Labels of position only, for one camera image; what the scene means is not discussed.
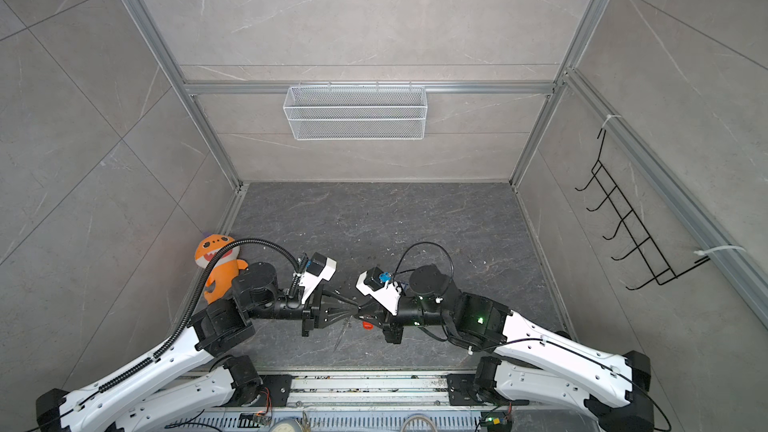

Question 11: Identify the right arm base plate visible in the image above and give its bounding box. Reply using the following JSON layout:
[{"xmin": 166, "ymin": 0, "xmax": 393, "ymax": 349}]
[{"xmin": 445, "ymin": 374, "xmax": 530, "ymax": 407}]

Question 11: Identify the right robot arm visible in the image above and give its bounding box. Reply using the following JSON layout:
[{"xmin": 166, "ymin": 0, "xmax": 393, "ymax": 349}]
[{"xmin": 356, "ymin": 264, "xmax": 654, "ymax": 431}]

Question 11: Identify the white wire mesh basket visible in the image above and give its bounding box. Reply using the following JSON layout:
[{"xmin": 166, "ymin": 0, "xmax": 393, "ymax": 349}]
[{"xmin": 283, "ymin": 85, "xmax": 428, "ymax": 141}]

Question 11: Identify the orange shark plush toy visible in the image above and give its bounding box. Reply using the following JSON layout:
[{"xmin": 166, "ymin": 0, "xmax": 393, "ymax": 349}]
[{"xmin": 195, "ymin": 234, "xmax": 248, "ymax": 304}]

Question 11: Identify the aluminium rail frame front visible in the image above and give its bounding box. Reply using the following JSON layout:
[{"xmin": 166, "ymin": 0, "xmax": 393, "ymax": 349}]
[{"xmin": 119, "ymin": 370, "xmax": 625, "ymax": 432}]

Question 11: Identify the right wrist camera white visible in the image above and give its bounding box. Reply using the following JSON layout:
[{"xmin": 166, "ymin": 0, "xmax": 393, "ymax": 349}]
[{"xmin": 356, "ymin": 267, "xmax": 404, "ymax": 316}]

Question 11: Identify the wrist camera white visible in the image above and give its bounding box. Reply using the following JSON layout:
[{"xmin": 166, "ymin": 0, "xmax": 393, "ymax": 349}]
[
  {"xmin": 298, "ymin": 253, "xmax": 337, "ymax": 305},
  {"xmin": 356, "ymin": 267, "xmax": 404, "ymax": 316}
]

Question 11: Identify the right camera black cable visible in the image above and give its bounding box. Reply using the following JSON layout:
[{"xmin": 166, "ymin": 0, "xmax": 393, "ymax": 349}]
[{"xmin": 391, "ymin": 241, "xmax": 455, "ymax": 283}]

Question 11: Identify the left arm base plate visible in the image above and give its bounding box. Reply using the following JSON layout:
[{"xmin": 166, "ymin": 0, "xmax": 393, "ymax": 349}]
[{"xmin": 236, "ymin": 374, "xmax": 293, "ymax": 408}]

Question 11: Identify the black wire hook rack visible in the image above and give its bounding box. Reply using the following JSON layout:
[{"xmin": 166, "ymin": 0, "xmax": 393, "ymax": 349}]
[{"xmin": 575, "ymin": 129, "xmax": 711, "ymax": 291}]

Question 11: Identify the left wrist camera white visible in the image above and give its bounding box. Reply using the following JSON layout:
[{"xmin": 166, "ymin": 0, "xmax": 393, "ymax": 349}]
[{"xmin": 298, "ymin": 253, "xmax": 337, "ymax": 305}]

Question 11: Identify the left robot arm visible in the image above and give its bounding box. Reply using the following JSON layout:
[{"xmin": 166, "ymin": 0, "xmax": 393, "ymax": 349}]
[{"xmin": 36, "ymin": 255, "xmax": 358, "ymax": 431}]

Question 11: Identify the black corrugated cable conduit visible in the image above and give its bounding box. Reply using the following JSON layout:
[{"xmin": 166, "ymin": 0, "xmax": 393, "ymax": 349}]
[{"xmin": 98, "ymin": 237, "xmax": 301, "ymax": 394}]

